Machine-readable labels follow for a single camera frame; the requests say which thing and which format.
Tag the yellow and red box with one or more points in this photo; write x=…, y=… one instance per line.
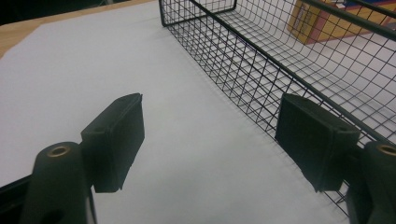
x=327, y=21

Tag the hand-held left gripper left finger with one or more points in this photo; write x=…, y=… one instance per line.
x=113, y=143

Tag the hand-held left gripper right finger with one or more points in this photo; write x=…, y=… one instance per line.
x=314, y=140

